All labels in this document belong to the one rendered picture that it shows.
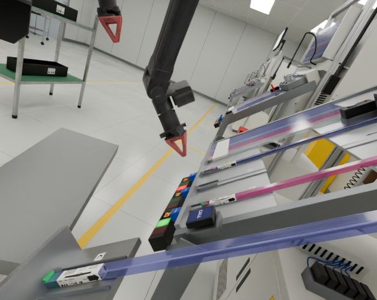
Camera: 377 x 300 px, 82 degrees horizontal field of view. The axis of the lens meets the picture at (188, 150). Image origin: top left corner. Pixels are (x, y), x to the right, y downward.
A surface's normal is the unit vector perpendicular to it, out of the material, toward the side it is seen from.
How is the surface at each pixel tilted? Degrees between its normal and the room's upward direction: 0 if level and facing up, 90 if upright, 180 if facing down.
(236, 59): 90
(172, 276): 90
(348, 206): 90
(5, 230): 0
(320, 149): 90
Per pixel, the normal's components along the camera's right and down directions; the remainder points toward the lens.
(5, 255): 0.36, -0.86
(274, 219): -0.21, 0.29
